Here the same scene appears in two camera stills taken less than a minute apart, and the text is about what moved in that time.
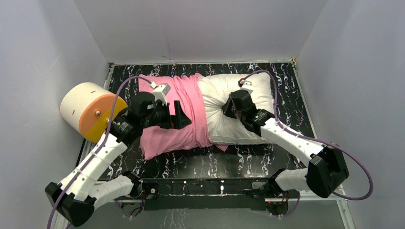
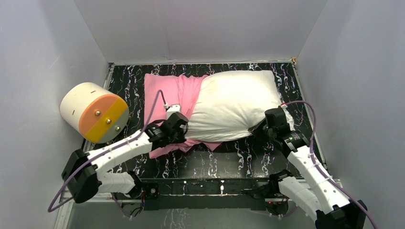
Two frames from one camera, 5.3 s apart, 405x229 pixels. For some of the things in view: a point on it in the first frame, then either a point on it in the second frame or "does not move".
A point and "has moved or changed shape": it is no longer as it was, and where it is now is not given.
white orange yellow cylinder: (88, 107) does not move
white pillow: (222, 128) has moved or changed shape
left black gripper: (172, 114) to (180, 125)
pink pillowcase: (188, 90) has moved or changed shape
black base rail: (203, 193) does not move
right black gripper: (227, 108) to (257, 130)
